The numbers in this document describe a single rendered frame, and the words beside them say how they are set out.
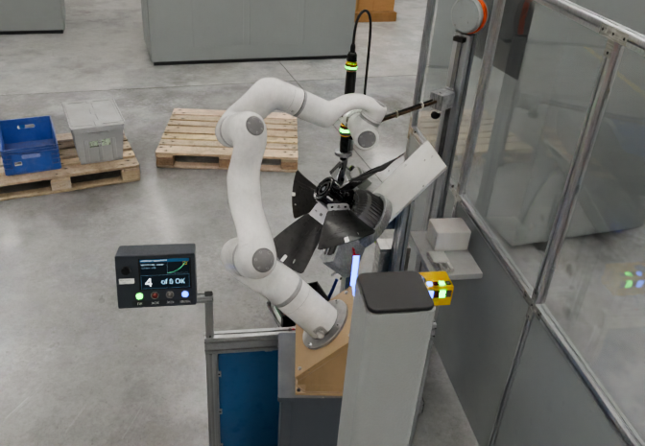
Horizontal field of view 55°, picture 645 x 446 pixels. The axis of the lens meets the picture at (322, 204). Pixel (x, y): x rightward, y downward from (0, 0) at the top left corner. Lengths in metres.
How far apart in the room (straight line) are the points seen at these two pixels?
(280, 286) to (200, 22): 6.20
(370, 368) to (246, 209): 1.42
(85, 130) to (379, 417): 4.73
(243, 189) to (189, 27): 6.12
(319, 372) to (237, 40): 6.37
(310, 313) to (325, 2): 6.54
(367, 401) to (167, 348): 3.17
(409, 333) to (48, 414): 3.06
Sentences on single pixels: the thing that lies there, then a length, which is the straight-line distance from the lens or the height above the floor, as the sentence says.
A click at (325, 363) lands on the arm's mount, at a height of 1.07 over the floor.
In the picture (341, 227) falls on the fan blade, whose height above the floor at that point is 1.19.
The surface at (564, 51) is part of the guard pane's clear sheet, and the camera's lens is 2.38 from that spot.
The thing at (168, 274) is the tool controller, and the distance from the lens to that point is 2.16.
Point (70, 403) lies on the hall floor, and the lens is 3.45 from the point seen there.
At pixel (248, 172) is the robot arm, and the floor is 1.61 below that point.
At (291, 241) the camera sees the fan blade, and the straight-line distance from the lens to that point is 2.64.
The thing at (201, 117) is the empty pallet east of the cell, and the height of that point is 0.14.
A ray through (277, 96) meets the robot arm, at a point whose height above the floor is 1.79.
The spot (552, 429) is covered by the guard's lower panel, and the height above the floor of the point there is 0.66.
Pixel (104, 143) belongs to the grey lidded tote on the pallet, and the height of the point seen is 0.31.
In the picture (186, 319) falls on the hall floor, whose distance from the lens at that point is 3.79.
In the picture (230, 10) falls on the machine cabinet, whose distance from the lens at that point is 7.92.
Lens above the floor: 2.47
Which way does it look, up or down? 30 degrees down
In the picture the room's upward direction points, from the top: 4 degrees clockwise
